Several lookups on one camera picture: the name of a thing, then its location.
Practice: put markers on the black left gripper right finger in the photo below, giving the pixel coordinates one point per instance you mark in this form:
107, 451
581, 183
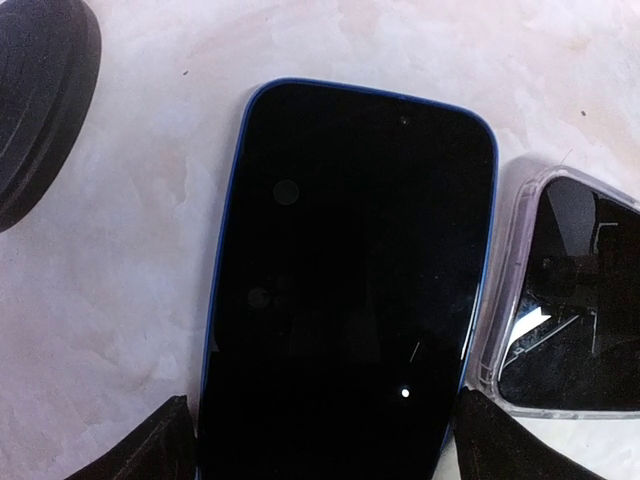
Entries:
490, 444

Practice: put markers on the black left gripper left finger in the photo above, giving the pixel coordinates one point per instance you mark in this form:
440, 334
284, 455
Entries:
163, 446

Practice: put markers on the blue-edged black phone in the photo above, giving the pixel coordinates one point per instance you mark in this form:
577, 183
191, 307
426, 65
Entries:
352, 258

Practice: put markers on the black round-base phone stand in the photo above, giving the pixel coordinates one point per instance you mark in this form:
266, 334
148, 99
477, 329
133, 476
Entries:
50, 61

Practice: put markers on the clear-case black phone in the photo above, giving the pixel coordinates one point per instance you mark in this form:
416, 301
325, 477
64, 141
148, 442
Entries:
558, 332

